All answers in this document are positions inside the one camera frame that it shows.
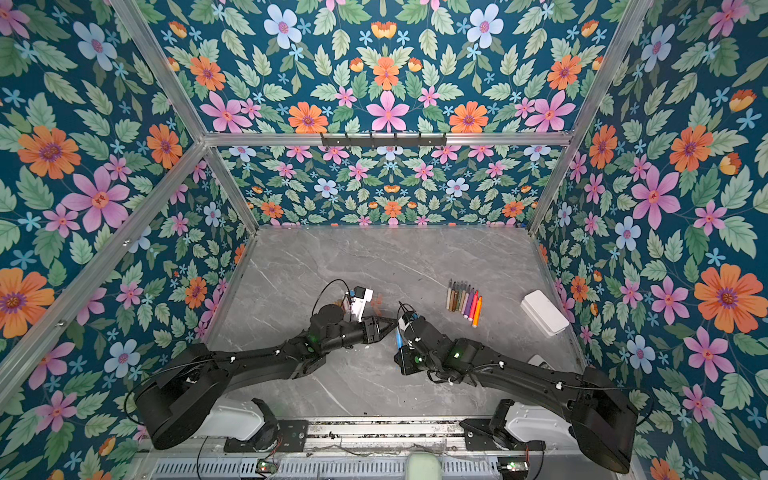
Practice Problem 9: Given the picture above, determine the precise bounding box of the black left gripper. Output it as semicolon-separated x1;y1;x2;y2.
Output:
322;314;401;355

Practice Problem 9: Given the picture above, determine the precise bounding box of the blue highlighter pen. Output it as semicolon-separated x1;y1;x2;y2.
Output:
395;329;404;350

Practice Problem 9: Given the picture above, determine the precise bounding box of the pink pen gold cap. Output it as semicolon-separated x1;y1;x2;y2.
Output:
460;284;471;315

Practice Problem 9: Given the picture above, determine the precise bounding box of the orange highlighter pen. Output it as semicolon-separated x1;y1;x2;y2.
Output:
472;295;483;328

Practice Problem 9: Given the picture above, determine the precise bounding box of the purple highlighter pen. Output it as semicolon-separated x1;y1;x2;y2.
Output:
463;288;475;318

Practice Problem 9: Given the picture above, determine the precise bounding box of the red highlighter pen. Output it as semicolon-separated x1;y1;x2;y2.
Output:
467;291;479;322

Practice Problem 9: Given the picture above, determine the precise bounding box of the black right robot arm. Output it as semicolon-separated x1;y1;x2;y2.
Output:
395;313;639;474

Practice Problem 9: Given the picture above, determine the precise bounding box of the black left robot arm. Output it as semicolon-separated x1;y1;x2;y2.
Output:
135;304;398;450

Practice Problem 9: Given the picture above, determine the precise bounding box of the white remote control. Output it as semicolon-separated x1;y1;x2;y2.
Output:
527;354;553;370

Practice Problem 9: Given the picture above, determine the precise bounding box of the pale green rounded object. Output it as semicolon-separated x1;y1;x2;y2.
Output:
404;452;443;480

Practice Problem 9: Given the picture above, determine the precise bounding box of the white rectangular box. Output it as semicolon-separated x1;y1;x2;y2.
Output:
521;290;570;337

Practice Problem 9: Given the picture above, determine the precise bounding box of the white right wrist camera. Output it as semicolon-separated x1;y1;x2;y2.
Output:
398;310;419;334

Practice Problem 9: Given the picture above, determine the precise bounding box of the black hook rail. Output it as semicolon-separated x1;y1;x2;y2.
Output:
320;133;448;148

